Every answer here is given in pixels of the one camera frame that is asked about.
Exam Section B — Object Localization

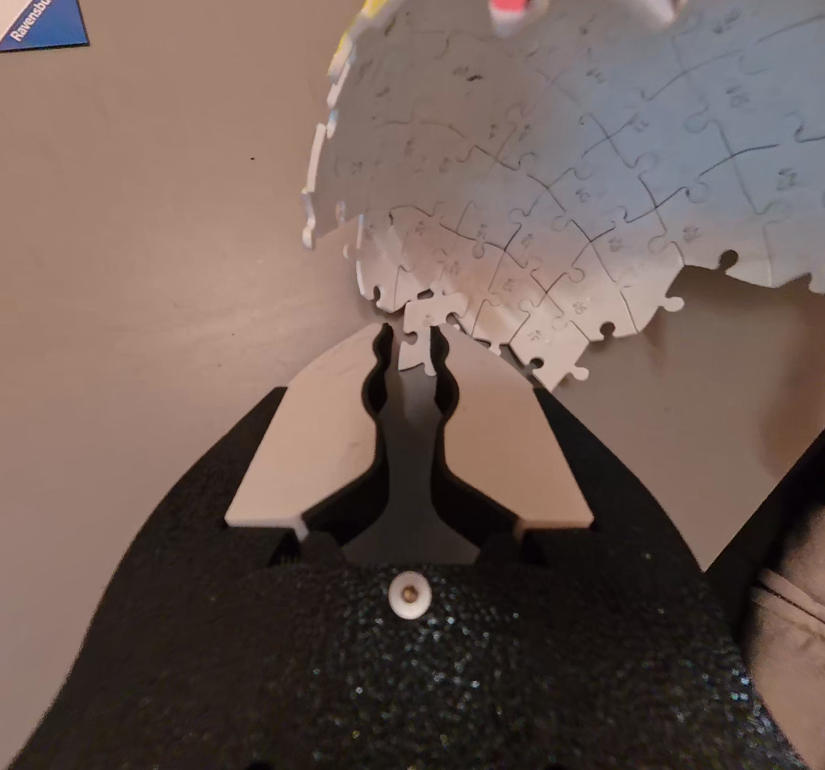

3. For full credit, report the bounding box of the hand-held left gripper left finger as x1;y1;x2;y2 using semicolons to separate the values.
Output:
224;324;394;540

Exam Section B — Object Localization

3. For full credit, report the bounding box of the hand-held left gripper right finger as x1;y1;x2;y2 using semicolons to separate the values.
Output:
431;324;595;540

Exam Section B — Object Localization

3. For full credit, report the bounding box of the single jigsaw puzzle piece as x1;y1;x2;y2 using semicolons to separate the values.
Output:
397;293;469;377

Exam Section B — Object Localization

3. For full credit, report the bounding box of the colourful cartoon puzzle ball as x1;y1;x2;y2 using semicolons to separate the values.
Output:
302;0;825;391

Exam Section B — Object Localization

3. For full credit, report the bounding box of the person's beige clothing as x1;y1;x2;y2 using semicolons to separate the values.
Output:
748;567;825;770

